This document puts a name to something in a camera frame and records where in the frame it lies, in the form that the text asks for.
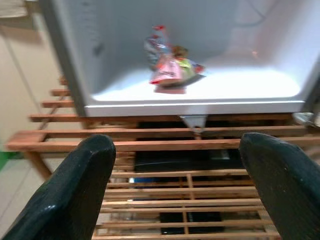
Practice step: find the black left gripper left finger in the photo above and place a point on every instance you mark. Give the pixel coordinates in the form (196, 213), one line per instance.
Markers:
(65, 190)

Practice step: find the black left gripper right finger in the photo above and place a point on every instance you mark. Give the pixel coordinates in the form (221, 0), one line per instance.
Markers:
(287, 190)

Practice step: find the pink snack pouch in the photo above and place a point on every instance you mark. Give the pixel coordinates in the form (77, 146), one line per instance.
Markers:
(167, 71)

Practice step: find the red white snack pouch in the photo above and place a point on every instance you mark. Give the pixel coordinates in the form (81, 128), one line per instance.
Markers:
(157, 45)

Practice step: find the brown green snack pack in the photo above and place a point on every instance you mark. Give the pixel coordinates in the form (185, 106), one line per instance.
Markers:
(181, 53)

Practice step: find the grey fridge drain spout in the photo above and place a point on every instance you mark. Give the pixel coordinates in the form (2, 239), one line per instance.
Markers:
(193, 122)

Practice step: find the small fridge white interior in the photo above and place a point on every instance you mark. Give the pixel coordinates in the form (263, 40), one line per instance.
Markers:
(112, 50)

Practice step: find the green box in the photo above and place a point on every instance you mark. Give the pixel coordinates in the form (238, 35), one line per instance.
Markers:
(6, 160)

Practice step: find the wooden slatted rack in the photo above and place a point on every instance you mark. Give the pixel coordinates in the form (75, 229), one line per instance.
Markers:
(175, 145)

